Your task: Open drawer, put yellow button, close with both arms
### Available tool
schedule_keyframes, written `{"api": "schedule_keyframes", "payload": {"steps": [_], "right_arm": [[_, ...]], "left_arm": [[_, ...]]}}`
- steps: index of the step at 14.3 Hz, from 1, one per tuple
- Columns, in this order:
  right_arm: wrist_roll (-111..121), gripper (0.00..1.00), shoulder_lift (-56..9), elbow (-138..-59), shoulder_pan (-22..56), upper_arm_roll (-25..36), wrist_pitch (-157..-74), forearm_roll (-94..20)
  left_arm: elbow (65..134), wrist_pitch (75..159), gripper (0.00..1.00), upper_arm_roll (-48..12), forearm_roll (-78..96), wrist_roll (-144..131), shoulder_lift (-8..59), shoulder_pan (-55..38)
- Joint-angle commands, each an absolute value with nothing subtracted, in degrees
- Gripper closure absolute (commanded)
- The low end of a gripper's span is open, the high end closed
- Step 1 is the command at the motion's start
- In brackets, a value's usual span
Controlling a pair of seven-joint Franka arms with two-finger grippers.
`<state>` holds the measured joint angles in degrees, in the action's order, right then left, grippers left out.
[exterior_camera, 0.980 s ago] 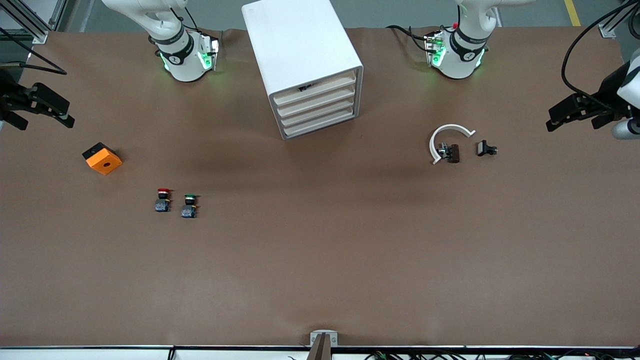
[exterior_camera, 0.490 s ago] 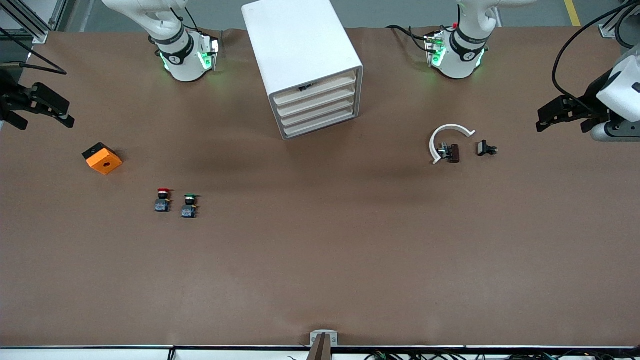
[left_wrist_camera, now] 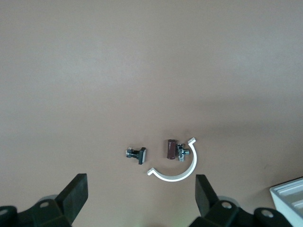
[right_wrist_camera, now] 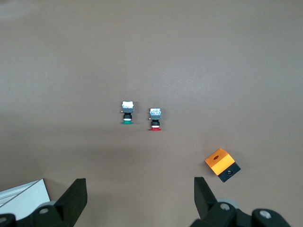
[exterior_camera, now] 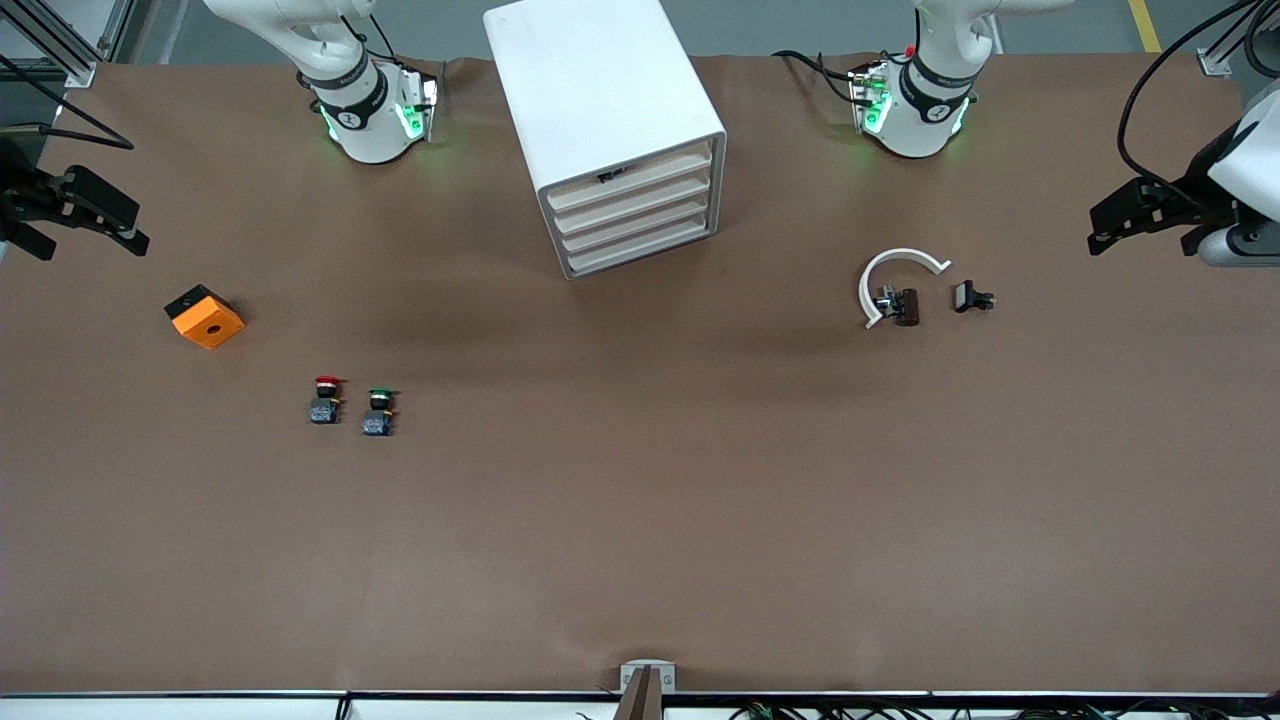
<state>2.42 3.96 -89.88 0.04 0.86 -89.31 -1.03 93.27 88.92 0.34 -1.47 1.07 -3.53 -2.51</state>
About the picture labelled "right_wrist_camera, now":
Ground red mushroom push button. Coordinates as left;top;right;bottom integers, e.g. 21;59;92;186
148;107;162;131

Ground yellow black button enclosure box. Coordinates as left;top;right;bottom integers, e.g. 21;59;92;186
205;148;241;183

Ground green mushroom push button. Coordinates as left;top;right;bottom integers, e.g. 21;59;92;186
120;100;134;125

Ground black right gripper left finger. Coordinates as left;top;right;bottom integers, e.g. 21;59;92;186
0;178;88;227

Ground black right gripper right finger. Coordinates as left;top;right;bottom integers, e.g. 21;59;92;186
191;176;292;227

